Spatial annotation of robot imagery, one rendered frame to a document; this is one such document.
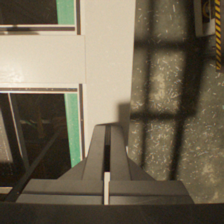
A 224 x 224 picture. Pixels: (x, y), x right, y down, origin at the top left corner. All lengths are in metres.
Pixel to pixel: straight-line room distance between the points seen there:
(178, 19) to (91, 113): 1.09
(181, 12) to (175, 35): 0.14
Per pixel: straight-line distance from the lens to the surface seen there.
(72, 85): 0.21
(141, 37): 1.11
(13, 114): 0.65
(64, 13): 0.23
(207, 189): 1.77
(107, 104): 0.15
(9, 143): 0.68
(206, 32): 1.11
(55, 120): 1.17
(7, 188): 0.77
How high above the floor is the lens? 1.08
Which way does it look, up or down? 73 degrees down
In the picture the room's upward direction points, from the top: 178 degrees clockwise
